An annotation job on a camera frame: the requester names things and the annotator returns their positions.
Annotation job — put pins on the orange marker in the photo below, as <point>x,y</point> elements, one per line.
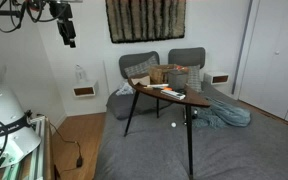
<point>168,89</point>

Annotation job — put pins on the white floating nightstand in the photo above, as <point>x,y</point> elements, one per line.
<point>85,89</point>
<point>216,78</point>

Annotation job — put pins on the grey bed mattress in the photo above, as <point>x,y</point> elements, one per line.
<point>237,150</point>

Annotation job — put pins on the striped shaggy wall rug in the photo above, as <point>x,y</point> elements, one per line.
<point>145,20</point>

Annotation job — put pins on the grey black flat tool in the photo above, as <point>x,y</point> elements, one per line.
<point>152,87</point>

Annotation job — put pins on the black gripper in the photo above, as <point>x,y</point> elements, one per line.
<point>67,30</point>

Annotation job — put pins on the white remote controller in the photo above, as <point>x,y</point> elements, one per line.
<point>172,94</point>

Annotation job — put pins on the dark grey pillow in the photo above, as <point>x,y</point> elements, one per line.
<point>120,105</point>

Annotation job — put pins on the white crumpled cloth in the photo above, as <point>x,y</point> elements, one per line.
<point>125,89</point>

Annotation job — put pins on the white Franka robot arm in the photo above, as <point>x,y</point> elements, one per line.
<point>4,110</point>

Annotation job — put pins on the red capped marker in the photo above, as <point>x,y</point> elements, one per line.
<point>182,68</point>

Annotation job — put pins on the grey plaid pillow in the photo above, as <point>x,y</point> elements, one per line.
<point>140,68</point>
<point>194,80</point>

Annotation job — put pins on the white closet doors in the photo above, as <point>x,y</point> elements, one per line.
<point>274,60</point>

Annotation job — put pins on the thick white marker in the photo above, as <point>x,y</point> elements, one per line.
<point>157,85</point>

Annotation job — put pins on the dark wooden side table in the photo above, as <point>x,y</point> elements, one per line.
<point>197,98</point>

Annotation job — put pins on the grey square container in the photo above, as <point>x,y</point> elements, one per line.
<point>177,80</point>

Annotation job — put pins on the grey wall trim strip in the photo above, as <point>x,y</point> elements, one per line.
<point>241,50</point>

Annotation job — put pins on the black power adapter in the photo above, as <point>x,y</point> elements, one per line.
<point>79,162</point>

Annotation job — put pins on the small white ball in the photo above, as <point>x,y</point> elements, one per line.
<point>173,124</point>

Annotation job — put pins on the brown paper envelope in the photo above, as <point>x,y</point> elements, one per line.
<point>142,81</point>

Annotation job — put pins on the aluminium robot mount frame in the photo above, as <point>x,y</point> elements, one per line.
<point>40,150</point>

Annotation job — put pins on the blue knitted blanket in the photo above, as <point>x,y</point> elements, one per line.
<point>227,115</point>

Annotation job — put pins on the black metal mount rod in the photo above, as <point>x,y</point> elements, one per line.
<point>2,13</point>

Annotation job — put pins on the clear plastic bottle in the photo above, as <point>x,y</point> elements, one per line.
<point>80,75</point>

